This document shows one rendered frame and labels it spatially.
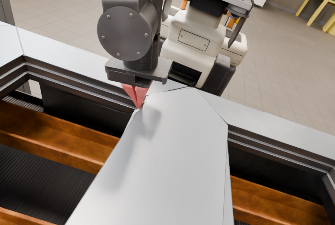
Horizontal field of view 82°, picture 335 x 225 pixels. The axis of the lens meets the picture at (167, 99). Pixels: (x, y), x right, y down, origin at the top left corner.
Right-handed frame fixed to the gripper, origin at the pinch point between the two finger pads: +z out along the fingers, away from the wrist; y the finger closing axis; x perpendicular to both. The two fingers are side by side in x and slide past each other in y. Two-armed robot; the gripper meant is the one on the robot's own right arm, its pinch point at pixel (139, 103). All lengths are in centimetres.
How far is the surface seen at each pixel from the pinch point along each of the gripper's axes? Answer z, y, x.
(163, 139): 1.1, 6.4, -6.4
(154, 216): 1.4, 8.0, -18.4
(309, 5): 113, 449, 999
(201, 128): 2.2, 12.9, -0.6
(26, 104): 24, -45, 14
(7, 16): 7, -75, 45
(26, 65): -2.3, -25.1, 1.5
